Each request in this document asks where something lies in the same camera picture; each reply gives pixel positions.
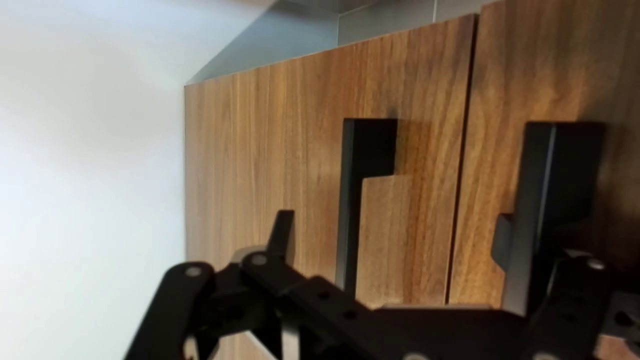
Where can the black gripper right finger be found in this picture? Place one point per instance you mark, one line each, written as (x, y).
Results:
(555, 188)

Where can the wooden left cabinet door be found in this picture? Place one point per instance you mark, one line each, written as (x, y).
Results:
(270, 139)

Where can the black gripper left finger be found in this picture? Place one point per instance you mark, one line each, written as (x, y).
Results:
(281, 241)

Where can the wooden right cabinet door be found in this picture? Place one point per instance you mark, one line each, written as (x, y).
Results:
(552, 61)

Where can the wooden cabinet door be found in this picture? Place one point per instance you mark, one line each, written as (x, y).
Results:
(270, 139)
(552, 61)

